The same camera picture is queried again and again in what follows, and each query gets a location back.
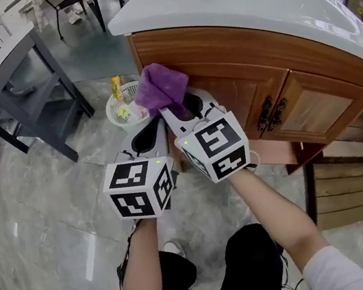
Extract wooden cabinet door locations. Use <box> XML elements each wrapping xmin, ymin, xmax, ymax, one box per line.
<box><xmin>247</xmin><ymin>56</ymin><xmax>363</xmax><ymax>157</ymax></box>
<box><xmin>182</xmin><ymin>44</ymin><xmax>301</xmax><ymax>151</ymax></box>

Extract white mesh waste basket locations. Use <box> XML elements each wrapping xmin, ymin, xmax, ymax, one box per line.
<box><xmin>101</xmin><ymin>78</ymin><xmax>162</xmax><ymax>139</ymax></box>

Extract person's left forearm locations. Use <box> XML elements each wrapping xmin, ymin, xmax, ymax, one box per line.
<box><xmin>108</xmin><ymin>214</ymin><xmax>169</xmax><ymax>290</ymax></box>

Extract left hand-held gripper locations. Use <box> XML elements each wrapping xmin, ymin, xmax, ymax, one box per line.
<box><xmin>91</xmin><ymin>114</ymin><xmax>183</xmax><ymax>226</ymax></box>

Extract yellow bottle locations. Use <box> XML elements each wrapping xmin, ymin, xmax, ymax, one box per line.
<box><xmin>110</xmin><ymin>75</ymin><xmax>125</xmax><ymax>101</ymax></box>

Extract grey metal cabinet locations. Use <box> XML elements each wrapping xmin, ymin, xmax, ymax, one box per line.
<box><xmin>0</xmin><ymin>18</ymin><xmax>103</xmax><ymax>176</ymax></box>

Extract black square stool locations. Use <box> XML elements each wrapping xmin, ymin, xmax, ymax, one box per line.
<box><xmin>89</xmin><ymin>0</ymin><xmax>162</xmax><ymax>34</ymax></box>

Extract white shirt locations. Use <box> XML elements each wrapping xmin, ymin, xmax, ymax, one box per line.
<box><xmin>101</xmin><ymin>239</ymin><xmax>363</xmax><ymax>290</ymax></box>

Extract person's right sneaker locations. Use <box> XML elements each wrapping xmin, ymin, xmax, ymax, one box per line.
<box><xmin>162</xmin><ymin>237</ymin><xmax>188</xmax><ymax>262</ymax></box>

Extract person's right forearm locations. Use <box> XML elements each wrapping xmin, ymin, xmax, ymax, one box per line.
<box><xmin>227</xmin><ymin>154</ymin><xmax>334</xmax><ymax>282</ymax></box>

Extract person's sneaker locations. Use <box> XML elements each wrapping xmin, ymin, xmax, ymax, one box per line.
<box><xmin>108</xmin><ymin>220</ymin><xmax>148</xmax><ymax>290</ymax></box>
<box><xmin>162</xmin><ymin>237</ymin><xmax>188</xmax><ymax>262</ymax></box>

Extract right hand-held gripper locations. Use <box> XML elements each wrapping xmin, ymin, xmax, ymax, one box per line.
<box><xmin>155</xmin><ymin>78</ymin><xmax>256</xmax><ymax>192</ymax></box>

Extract purple cloth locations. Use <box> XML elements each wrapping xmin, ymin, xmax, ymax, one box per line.
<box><xmin>128</xmin><ymin>57</ymin><xmax>197</xmax><ymax>128</ymax></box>

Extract white ceramic sink basin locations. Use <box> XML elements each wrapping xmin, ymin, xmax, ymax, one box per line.
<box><xmin>103</xmin><ymin>0</ymin><xmax>363</xmax><ymax>122</ymax></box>

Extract brown wooden vanity cabinet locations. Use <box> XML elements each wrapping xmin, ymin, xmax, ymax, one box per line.
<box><xmin>125</xmin><ymin>0</ymin><xmax>363</xmax><ymax>200</ymax></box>

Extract white thin cable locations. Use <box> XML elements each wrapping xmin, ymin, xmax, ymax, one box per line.
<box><xmin>243</xmin><ymin>148</ymin><xmax>263</xmax><ymax>174</ymax></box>

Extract black shorts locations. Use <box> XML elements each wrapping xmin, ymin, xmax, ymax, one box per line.
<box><xmin>146</xmin><ymin>219</ymin><xmax>293</xmax><ymax>290</ymax></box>

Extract black chair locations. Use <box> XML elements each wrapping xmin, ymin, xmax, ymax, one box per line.
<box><xmin>44</xmin><ymin>0</ymin><xmax>93</xmax><ymax>42</ymax></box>

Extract black ornate door handle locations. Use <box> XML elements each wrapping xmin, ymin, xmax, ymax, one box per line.
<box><xmin>252</xmin><ymin>96</ymin><xmax>279</xmax><ymax>133</ymax></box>
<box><xmin>262</xmin><ymin>97</ymin><xmax>292</xmax><ymax>133</ymax></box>

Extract person's left sneaker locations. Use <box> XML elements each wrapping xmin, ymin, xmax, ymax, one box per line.
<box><xmin>108</xmin><ymin>220</ymin><xmax>148</xmax><ymax>290</ymax></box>

